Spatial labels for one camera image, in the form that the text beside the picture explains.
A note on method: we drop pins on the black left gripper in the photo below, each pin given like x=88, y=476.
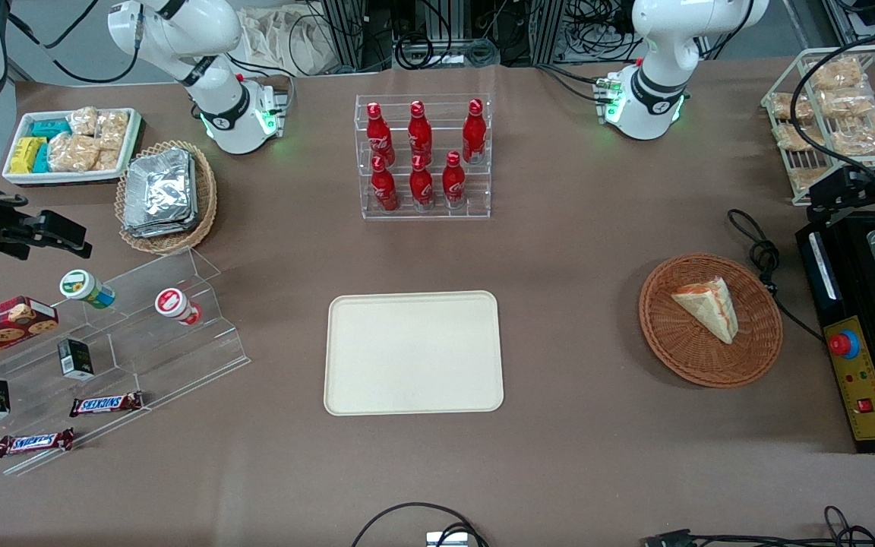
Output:
x=857, y=188

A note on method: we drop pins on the triangle sandwich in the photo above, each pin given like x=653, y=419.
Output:
x=707, y=308

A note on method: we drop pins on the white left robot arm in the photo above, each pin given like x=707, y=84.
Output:
x=658, y=76

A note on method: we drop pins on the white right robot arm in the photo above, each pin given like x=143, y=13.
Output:
x=221, y=114

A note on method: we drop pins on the white rectangular snack tray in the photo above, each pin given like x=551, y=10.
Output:
x=130, y=144

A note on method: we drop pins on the oval tan wicker basket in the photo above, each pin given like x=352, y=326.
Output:
x=206, y=201

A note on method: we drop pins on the round brown wicker basket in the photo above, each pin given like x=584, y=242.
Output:
x=688, y=353

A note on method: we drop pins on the cream plastic tray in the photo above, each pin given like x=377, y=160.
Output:
x=413, y=353

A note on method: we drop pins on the clear bag of fried snacks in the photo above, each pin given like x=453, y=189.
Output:
x=796, y=137
x=836, y=74
x=863, y=133
x=848, y=102
x=806, y=178
x=787, y=108

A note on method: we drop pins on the green lid yogurt cup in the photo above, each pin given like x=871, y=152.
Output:
x=82, y=286

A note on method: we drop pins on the teal snack packet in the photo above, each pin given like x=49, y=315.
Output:
x=42, y=158
x=50, y=128

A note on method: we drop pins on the clear bag of rice crackers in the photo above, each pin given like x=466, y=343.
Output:
x=108, y=159
x=83, y=121
x=112, y=129
x=73, y=153

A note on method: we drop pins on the yellow snack packet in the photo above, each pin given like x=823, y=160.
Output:
x=25, y=154

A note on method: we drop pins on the silver foil pack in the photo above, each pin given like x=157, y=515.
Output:
x=158, y=186
x=193, y=216

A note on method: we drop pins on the red cookie box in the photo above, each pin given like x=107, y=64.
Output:
x=1, y=327

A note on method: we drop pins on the red lid yogurt cup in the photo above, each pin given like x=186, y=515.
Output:
x=174, y=305

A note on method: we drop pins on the red emergency stop button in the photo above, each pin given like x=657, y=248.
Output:
x=844, y=344

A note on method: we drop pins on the clear acrylic stepped shelf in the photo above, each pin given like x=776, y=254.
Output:
x=156, y=361

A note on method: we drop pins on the snickers bar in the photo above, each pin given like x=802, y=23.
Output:
x=33, y=442
x=105, y=404

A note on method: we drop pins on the white cloth bag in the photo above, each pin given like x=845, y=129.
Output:
x=285, y=38

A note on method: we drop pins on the red cola bottle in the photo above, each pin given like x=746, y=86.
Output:
x=474, y=137
x=421, y=188
x=420, y=137
x=380, y=140
x=453, y=186
x=385, y=190

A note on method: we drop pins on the clear acrylic bottle rack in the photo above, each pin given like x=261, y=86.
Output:
x=475, y=199

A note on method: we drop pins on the small silver device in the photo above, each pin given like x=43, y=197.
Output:
x=446, y=540

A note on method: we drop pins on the aluminium frame profile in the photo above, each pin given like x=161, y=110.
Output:
x=354, y=34

